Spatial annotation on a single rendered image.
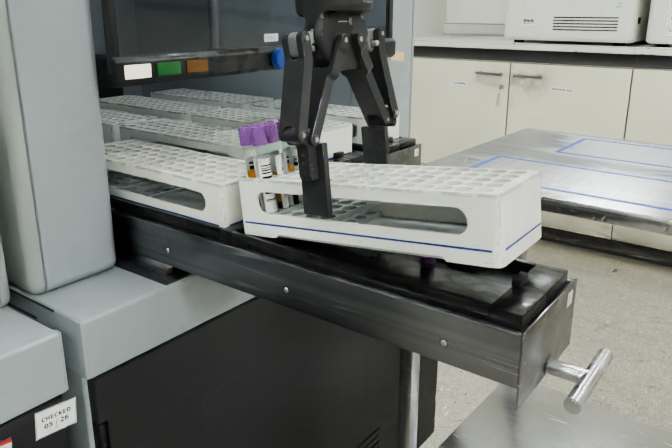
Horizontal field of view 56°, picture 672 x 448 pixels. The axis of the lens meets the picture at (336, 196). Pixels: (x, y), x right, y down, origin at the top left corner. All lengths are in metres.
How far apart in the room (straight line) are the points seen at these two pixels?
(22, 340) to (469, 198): 0.46
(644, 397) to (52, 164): 1.71
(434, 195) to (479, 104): 2.56
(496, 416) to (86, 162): 0.92
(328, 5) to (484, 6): 3.17
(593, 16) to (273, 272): 2.40
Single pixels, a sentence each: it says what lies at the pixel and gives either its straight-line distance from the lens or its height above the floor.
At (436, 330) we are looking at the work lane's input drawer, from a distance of 0.56.
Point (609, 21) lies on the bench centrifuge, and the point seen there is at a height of 1.00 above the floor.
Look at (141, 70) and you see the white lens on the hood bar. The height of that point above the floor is 0.98.
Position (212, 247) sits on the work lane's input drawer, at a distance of 0.72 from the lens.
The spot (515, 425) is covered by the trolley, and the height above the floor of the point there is 0.28.
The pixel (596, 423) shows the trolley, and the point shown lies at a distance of 1.40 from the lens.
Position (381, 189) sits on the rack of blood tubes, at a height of 0.89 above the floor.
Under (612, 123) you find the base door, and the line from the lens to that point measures 2.91.
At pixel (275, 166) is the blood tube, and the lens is 0.68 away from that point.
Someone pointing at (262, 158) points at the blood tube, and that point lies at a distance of 0.66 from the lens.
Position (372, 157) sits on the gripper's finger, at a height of 0.90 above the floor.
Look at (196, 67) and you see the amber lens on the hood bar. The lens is 0.85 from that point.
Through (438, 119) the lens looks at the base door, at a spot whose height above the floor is 0.52.
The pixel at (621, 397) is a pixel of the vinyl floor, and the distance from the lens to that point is 2.04.
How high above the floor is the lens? 1.05
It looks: 16 degrees down
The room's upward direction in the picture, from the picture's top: straight up
